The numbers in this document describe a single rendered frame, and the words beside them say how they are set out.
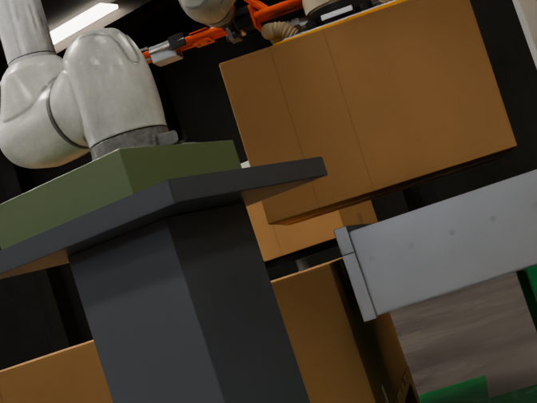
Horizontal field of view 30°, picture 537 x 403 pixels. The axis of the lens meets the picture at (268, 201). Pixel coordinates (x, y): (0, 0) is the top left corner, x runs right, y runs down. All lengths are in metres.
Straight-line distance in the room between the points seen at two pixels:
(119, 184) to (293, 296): 0.78
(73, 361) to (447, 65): 1.14
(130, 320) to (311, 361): 0.66
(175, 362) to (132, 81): 0.52
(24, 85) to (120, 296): 0.48
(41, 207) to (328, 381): 0.88
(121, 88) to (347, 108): 0.67
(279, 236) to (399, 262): 1.80
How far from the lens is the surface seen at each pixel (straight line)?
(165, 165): 1.76
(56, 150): 2.01
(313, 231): 3.88
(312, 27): 2.48
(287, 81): 2.37
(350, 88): 2.35
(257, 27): 2.60
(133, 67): 1.90
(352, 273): 2.18
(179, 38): 2.61
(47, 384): 2.56
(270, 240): 3.96
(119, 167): 1.68
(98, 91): 1.88
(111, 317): 1.85
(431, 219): 2.17
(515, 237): 2.17
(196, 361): 1.75
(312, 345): 2.36
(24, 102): 2.03
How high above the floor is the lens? 0.56
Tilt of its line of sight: 4 degrees up
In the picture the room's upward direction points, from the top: 18 degrees counter-clockwise
